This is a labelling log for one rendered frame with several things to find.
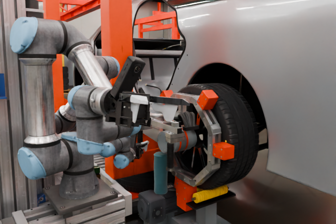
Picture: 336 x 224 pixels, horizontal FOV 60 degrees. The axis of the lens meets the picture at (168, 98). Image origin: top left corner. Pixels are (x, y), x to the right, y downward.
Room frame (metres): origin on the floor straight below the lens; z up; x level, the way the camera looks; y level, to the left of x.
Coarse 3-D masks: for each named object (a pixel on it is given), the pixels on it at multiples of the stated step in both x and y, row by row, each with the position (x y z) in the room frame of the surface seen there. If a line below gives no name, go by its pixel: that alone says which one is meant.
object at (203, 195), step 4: (216, 188) 1.72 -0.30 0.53; (220, 188) 1.73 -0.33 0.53; (224, 188) 1.74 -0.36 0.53; (228, 188) 1.79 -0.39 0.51; (196, 192) 1.66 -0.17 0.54; (200, 192) 1.66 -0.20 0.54; (204, 192) 1.67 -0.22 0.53; (208, 192) 1.67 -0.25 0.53; (212, 192) 1.69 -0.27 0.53; (216, 192) 1.70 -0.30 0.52; (220, 192) 1.72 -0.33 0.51; (224, 192) 1.74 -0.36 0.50; (192, 196) 1.66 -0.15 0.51; (196, 196) 1.63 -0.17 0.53; (200, 196) 1.63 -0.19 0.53; (204, 196) 1.65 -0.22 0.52; (208, 196) 1.67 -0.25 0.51; (212, 196) 1.69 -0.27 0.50; (192, 200) 1.63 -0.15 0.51; (196, 200) 1.63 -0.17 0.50; (200, 200) 1.63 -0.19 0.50
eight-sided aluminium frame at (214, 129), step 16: (176, 96) 1.80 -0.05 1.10; (192, 96) 1.66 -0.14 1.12; (160, 112) 1.95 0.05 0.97; (208, 112) 1.61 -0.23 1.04; (160, 128) 1.95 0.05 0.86; (208, 128) 1.54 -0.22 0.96; (208, 144) 1.54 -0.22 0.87; (176, 160) 1.88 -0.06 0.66; (208, 160) 1.54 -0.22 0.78; (176, 176) 1.79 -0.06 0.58; (192, 176) 1.72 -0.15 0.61; (208, 176) 1.60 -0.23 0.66
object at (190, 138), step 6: (162, 132) 1.66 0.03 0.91; (186, 132) 1.69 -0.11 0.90; (192, 132) 1.73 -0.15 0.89; (162, 138) 1.66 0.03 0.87; (186, 138) 1.67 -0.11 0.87; (192, 138) 1.70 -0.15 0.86; (162, 144) 1.66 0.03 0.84; (174, 144) 1.63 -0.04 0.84; (180, 144) 1.65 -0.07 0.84; (186, 144) 1.67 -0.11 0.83; (192, 144) 1.70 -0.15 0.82; (162, 150) 1.66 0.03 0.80; (174, 150) 1.64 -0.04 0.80; (180, 150) 1.69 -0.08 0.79
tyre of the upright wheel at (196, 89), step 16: (224, 96) 1.67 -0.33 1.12; (240, 96) 1.72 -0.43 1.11; (224, 112) 1.57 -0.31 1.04; (240, 112) 1.62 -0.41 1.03; (224, 128) 1.56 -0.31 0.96; (240, 128) 1.57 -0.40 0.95; (256, 128) 1.64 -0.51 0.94; (240, 144) 1.55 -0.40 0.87; (256, 144) 1.62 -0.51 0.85; (224, 160) 1.55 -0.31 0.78; (240, 160) 1.56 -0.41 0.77; (224, 176) 1.56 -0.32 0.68; (240, 176) 1.66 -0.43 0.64
